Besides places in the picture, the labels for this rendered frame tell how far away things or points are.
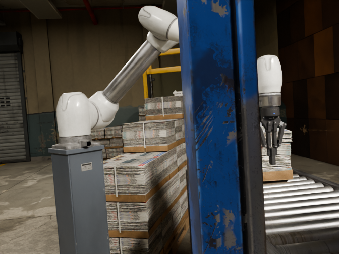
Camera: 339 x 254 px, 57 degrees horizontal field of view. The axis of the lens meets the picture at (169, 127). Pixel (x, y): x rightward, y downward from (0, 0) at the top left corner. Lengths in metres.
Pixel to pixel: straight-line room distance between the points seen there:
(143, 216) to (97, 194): 0.47
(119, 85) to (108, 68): 7.43
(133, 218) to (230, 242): 1.64
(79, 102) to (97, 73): 7.55
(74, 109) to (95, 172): 0.32
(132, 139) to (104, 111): 0.87
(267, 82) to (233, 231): 0.96
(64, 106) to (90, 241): 0.67
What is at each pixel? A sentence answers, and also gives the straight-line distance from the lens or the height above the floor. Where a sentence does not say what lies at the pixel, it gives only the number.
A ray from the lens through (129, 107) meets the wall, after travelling 8.97.
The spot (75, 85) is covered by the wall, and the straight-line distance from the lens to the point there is 9.15.
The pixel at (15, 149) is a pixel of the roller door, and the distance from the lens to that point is 9.57.
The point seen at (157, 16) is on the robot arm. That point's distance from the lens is 1.44.
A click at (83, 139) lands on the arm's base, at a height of 1.04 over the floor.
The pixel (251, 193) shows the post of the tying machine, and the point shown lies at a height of 1.05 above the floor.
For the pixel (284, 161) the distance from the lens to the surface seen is 1.48.
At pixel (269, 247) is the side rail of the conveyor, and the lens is 0.85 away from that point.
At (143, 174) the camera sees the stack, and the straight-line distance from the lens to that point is 1.90.
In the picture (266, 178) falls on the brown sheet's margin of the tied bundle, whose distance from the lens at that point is 1.46.
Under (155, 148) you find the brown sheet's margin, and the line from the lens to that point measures 2.46.
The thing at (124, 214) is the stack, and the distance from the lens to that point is 2.03.
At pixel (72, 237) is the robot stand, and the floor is 0.58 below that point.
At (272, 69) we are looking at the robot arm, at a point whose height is 1.29.
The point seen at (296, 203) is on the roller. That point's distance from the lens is 1.21.
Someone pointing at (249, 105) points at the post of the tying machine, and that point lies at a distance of 0.37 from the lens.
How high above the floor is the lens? 1.15
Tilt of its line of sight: 3 degrees down
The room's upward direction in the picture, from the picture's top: 4 degrees counter-clockwise
